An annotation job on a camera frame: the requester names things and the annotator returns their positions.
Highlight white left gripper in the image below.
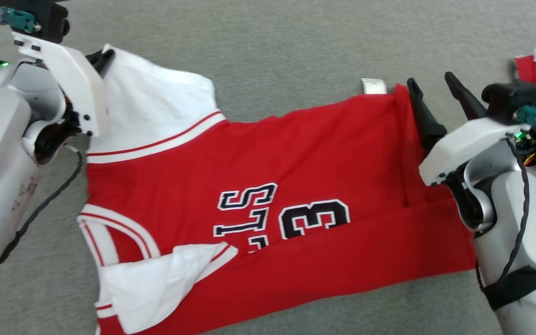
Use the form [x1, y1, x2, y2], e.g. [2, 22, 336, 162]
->
[11, 31, 115, 138]

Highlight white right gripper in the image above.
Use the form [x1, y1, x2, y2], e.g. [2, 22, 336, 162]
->
[406, 71, 514, 188]

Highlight red Bulls basketball jersey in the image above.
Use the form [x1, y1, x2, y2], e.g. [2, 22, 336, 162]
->
[77, 44, 478, 335]

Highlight grey fabric sofa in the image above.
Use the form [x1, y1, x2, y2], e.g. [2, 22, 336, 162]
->
[0, 0, 536, 335]

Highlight teal left camera connector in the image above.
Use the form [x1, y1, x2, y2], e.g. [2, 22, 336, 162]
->
[0, 5, 36, 34]

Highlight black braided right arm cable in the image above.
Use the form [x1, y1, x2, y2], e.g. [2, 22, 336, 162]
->
[475, 137, 532, 292]

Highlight thin black left gripper cable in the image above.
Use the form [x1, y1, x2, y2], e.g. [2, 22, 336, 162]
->
[0, 145, 85, 267]

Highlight black strap on right arm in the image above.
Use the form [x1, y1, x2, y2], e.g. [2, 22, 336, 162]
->
[482, 266, 536, 312]

